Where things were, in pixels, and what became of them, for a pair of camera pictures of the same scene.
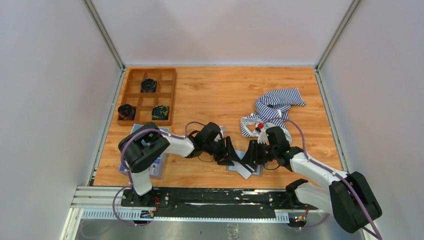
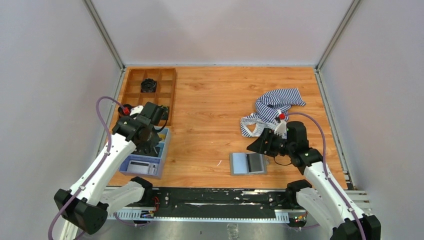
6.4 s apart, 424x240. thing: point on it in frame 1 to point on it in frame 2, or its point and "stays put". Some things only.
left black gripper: (224, 157) to (145, 146)
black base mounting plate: (212, 202) stays put
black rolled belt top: (148, 85) stays put
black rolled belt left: (126, 112) stays put
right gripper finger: (262, 156) to (271, 151)
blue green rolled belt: (160, 112) stays put
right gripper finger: (250, 159) to (264, 144)
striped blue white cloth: (272, 110) stays put
